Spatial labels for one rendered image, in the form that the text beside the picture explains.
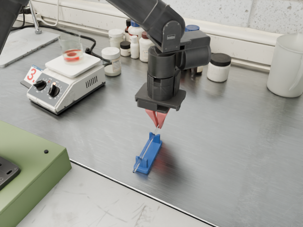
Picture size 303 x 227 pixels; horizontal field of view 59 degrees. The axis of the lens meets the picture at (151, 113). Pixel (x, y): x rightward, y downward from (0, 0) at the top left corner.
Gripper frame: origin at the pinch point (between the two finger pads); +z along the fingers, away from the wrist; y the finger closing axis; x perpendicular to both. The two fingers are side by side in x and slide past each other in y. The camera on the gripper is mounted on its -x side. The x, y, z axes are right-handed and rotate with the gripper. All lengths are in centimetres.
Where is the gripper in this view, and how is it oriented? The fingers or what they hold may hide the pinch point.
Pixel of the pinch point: (159, 124)
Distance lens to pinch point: 65.1
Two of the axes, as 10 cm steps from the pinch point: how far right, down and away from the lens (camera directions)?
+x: -3.6, 5.8, -7.3
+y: -9.3, -2.3, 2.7
